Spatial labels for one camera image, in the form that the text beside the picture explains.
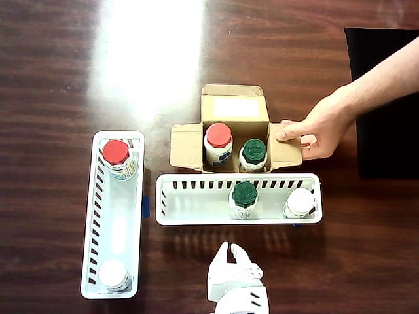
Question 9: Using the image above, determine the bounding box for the green cap pill bottle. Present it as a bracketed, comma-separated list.
[238, 138, 268, 173]
[228, 181, 259, 220]

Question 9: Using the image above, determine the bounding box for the brown cardboard box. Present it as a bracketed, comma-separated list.
[169, 84, 304, 174]

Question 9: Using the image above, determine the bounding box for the red cap pill bottle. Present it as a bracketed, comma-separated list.
[101, 139, 137, 181]
[203, 122, 234, 167]

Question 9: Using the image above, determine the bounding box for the bare human forearm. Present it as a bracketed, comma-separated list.
[343, 34, 419, 122]

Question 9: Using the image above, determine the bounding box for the wide white slotted tray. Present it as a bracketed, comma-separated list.
[154, 172, 324, 226]

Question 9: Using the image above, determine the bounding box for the white cap pill bottle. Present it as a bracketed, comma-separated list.
[98, 258, 134, 293]
[282, 188, 317, 220]

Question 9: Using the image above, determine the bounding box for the long white slotted tray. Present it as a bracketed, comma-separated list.
[80, 130, 146, 300]

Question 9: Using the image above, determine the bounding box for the bare human hand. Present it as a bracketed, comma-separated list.
[276, 85, 357, 161]

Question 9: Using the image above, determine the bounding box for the black cloth mat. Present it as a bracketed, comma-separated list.
[344, 27, 419, 180]

